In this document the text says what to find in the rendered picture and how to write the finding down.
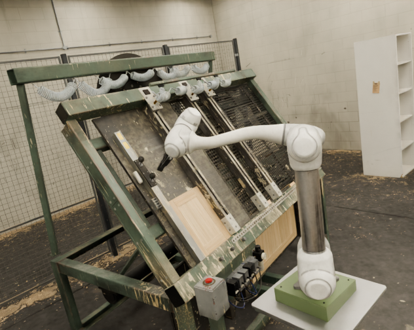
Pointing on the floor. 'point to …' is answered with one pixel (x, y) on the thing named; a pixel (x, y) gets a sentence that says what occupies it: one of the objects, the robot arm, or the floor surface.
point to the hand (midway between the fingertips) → (162, 165)
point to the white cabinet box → (386, 105)
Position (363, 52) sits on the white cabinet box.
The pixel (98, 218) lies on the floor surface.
